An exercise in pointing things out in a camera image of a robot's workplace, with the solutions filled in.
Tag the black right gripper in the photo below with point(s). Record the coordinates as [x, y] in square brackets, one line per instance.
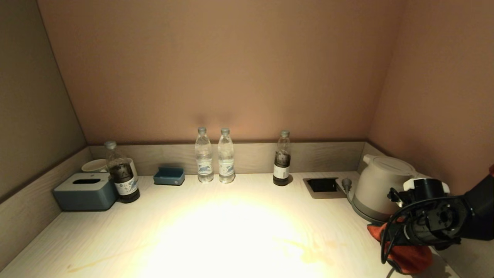
[436, 224]

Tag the orange microfibre cloth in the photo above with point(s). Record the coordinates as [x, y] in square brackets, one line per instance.
[409, 258]

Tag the red black right robot arm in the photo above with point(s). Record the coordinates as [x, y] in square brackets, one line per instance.
[480, 212]

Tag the cream electric kettle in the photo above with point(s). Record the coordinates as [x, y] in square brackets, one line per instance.
[380, 185]

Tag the grey kettle base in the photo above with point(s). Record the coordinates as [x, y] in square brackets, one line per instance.
[364, 214]

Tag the grey kettle plug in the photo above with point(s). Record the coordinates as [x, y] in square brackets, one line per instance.
[346, 184]

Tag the black recessed power socket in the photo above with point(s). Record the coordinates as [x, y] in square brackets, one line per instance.
[323, 186]

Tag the dark drink bottle white label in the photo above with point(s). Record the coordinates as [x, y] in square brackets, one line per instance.
[282, 166]

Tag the clear water bottle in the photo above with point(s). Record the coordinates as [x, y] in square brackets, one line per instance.
[204, 162]
[226, 162]

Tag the small blue tray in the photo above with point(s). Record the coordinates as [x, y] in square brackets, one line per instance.
[169, 178]

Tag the dark drink bottle patterned label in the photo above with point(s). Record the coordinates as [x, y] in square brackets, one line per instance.
[124, 181]

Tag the white cup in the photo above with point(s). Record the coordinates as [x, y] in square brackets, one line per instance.
[94, 166]

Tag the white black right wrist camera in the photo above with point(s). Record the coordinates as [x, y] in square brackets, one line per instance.
[428, 189]

